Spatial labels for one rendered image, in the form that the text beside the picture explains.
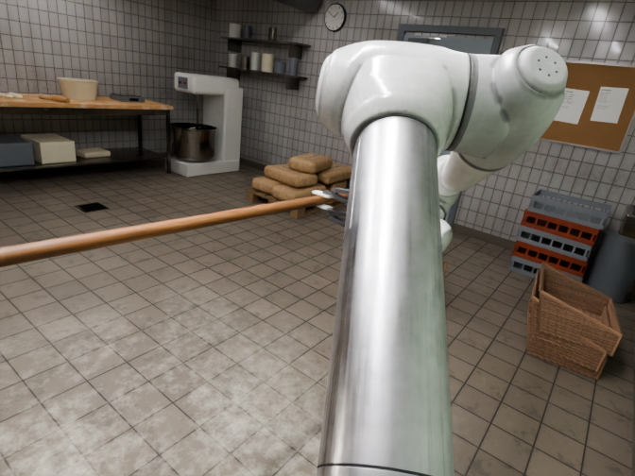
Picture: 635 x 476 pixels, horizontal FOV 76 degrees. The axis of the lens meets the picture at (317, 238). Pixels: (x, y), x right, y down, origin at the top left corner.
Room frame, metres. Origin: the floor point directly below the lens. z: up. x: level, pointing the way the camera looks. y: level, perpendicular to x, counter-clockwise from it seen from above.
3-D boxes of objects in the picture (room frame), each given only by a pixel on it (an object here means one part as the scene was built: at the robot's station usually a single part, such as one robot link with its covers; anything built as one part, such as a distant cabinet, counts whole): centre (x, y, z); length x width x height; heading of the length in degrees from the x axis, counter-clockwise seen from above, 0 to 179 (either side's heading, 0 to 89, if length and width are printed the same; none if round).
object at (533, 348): (2.42, -1.73, 0.14); 0.56 x 0.49 x 0.28; 151
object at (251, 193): (5.01, 0.25, 0.07); 1.20 x 0.80 x 0.14; 145
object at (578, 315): (2.41, -1.73, 0.32); 0.56 x 0.49 x 0.28; 153
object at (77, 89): (4.99, 3.03, 1.01); 0.43 x 0.43 x 0.21
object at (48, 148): (4.59, 3.21, 0.35); 0.50 x 0.36 x 0.24; 57
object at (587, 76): (4.15, -2.20, 1.55); 1.04 x 0.02 x 0.74; 55
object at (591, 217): (3.64, -2.22, 0.68); 0.60 x 0.40 x 0.15; 55
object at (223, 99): (5.90, 1.82, 0.66); 1.00 x 0.66 x 1.32; 145
